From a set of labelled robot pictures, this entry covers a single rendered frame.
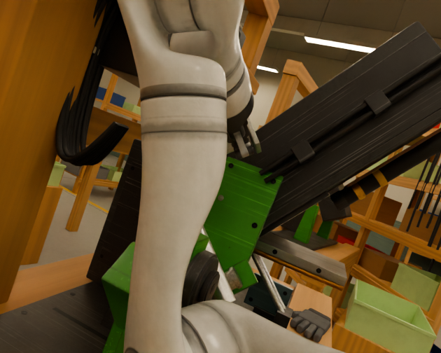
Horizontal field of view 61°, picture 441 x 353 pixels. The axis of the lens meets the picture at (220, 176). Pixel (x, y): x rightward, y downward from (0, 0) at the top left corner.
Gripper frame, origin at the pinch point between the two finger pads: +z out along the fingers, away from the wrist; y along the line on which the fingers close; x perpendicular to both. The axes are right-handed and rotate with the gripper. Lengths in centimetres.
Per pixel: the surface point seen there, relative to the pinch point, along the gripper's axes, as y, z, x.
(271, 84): 508, 864, -146
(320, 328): -36, 57, -3
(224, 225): -9.8, 12.5, 8.1
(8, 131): 10.1, -10.0, 31.8
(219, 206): -6.1, 12.5, 7.8
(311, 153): -4.0, 9.1, -11.1
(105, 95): 315, 385, 155
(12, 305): -11, 10, 50
